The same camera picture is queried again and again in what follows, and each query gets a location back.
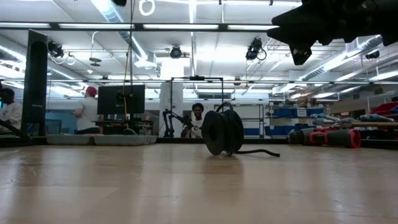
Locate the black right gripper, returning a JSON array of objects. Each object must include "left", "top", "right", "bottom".
[{"left": 266, "top": 0, "right": 363, "bottom": 67}]

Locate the black cord with round reel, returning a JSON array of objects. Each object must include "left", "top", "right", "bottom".
[{"left": 201, "top": 101, "right": 280, "bottom": 157}]

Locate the metal shelving rack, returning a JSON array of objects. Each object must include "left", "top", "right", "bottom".
[{"left": 259, "top": 103, "right": 326, "bottom": 138}]

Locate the wooden workbench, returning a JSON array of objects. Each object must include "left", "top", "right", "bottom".
[{"left": 338, "top": 121, "right": 398, "bottom": 130}]

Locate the person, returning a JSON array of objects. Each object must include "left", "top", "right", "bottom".
[
  {"left": 180, "top": 102, "right": 206, "bottom": 139},
  {"left": 0, "top": 88, "right": 24, "bottom": 132},
  {"left": 73, "top": 86, "right": 104, "bottom": 135}
]

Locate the white pillar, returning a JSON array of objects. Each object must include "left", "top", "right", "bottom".
[{"left": 159, "top": 58, "right": 184, "bottom": 138}]

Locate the cluttered workbench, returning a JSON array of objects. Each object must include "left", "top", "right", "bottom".
[{"left": 94, "top": 118, "right": 154, "bottom": 136}]

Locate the black monitor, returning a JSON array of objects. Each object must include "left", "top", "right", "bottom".
[{"left": 96, "top": 84, "right": 146, "bottom": 115}]

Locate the grey tool kit case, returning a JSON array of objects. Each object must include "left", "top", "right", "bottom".
[{"left": 45, "top": 133, "right": 158, "bottom": 146}]

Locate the ceiling light track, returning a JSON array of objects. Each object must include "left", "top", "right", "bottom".
[{"left": 0, "top": 21, "right": 279, "bottom": 32}]

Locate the black ceiling camera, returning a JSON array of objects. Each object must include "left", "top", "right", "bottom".
[
  {"left": 245, "top": 37, "right": 267, "bottom": 62},
  {"left": 170, "top": 45, "right": 183, "bottom": 59}
]

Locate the black background camera frame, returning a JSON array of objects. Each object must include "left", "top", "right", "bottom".
[{"left": 169, "top": 74, "right": 225, "bottom": 139}]

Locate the red cordless drill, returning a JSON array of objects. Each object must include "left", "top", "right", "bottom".
[{"left": 285, "top": 126, "right": 362, "bottom": 149}]

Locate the white ring-shaped lamp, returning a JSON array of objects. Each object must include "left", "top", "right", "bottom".
[{"left": 138, "top": 0, "right": 156, "bottom": 17}]

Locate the black aluminium table frame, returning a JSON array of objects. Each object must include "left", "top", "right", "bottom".
[{"left": 0, "top": 119, "right": 398, "bottom": 149}]

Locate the black mounted camera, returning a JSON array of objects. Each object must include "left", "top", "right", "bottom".
[{"left": 47, "top": 40, "right": 65, "bottom": 59}]

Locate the black upright post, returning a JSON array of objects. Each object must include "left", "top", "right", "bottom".
[{"left": 21, "top": 29, "right": 49, "bottom": 138}]

